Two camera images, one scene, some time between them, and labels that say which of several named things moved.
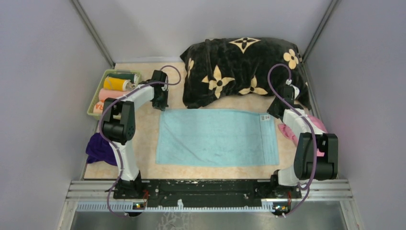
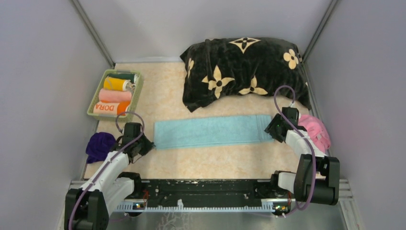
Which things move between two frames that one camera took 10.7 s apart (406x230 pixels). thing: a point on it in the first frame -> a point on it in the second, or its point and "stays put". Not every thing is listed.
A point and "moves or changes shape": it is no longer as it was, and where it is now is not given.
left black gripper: x=161 y=106 -> x=149 y=145
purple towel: x=98 y=149 stays put
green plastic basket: x=90 y=111 stays put
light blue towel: x=216 y=137 moves or changes shape
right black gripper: x=270 y=109 -> x=271 y=128
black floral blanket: x=220 y=70 stays put
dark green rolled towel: x=129 y=76 stays put
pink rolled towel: x=104 y=93 stays put
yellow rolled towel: x=113 y=83 stays put
